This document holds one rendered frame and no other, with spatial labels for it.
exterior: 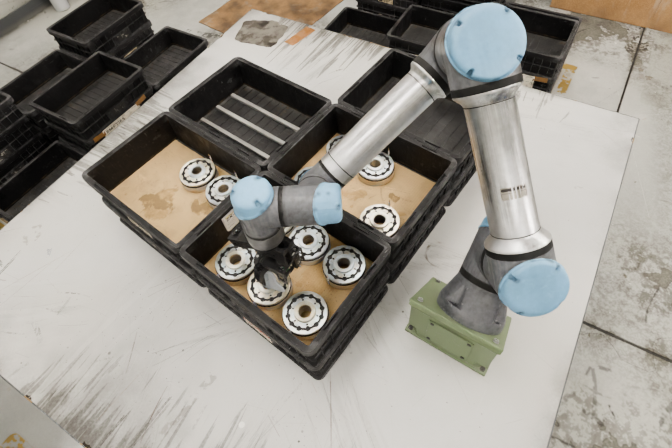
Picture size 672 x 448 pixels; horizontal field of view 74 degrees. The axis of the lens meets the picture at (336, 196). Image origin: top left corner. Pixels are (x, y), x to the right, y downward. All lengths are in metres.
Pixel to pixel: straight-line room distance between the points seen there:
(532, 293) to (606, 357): 1.25
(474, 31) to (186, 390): 0.99
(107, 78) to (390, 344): 1.86
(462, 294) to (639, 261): 1.42
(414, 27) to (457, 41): 1.85
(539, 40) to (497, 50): 1.64
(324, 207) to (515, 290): 0.36
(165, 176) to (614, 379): 1.73
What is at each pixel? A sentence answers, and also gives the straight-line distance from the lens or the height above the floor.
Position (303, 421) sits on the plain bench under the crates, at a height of 0.70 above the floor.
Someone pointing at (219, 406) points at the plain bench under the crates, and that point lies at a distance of 1.18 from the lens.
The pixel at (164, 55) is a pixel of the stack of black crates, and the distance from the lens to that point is 2.68.
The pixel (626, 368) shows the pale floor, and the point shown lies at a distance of 2.10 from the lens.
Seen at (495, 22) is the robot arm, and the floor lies 1.40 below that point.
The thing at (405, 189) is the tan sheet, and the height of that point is 0.83.
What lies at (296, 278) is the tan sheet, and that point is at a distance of 1.10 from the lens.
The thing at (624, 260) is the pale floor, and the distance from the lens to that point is 2.31.
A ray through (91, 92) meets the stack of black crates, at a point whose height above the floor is 0.49.
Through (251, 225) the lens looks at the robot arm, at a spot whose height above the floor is 1.15.
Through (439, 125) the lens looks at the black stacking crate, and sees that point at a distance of 1.39.
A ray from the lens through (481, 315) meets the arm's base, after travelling 1.00.
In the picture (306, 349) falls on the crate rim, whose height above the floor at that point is 0.93.
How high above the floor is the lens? 1.81
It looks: 54 degrees down
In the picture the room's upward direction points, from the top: 7 degrees counter-clockwise
